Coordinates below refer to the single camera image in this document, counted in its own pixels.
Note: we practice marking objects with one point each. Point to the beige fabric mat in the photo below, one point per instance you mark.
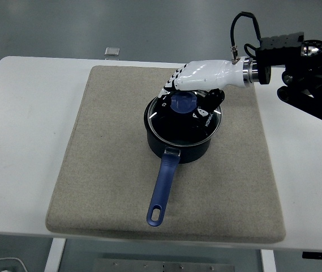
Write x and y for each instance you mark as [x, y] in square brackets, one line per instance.
[107, 170]

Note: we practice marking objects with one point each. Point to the white table leg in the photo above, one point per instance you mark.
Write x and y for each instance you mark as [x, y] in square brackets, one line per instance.
[268, 262]
[54, 255]

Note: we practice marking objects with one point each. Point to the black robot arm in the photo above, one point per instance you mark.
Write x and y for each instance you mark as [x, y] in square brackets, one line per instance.
[308, 82]

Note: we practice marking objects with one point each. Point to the glass lid with blue knob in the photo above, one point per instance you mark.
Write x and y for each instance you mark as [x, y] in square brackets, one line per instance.
[182, 103]

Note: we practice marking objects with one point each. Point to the small silver floor plate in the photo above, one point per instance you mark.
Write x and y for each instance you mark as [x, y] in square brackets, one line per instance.
[112, 51]

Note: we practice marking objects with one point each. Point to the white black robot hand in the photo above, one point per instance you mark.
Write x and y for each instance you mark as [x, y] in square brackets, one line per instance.
[206, 75]

